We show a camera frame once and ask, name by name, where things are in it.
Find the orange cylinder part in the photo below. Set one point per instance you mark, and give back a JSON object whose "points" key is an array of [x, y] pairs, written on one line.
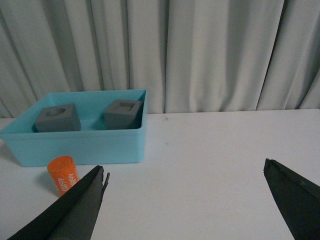
{"points": [[64, 173]]}

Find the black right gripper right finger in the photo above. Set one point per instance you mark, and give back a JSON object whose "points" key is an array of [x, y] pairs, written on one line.
{"points": [[297, 198]]}

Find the blue plastic box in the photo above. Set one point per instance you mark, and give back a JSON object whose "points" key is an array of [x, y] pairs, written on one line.
{"points": [[94, 144]]}

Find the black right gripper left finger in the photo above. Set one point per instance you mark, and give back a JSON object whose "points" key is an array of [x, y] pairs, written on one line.
{"points": [[73, 216]]}

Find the white pleated curtain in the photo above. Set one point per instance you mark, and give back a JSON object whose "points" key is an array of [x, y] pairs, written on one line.
{"points": [[191, 55]]}

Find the gray block with square hole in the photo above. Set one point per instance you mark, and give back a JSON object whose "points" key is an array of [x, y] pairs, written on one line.
{"points": [[124, 114]]}

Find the gray block with round hole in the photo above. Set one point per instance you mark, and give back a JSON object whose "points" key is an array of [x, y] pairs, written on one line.
{"points": [[60, 118]]}

